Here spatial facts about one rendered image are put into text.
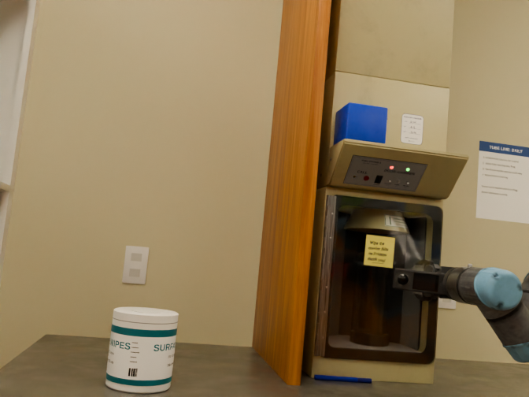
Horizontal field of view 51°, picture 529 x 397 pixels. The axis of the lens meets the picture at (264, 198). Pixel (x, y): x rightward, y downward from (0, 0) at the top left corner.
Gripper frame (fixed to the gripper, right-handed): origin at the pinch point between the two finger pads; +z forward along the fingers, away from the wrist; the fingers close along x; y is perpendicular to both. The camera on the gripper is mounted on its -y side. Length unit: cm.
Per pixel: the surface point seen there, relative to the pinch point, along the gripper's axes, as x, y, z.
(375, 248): 6.6, -7.7, 4.2
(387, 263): 3.2, -4.2, 4.2
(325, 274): -0.9, -20.0, 4.5
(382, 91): 47.4, -8.2, 5.6
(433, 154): 29.9, 1.4, -5.6
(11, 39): 61, -112, 48
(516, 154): 47, 61, 49
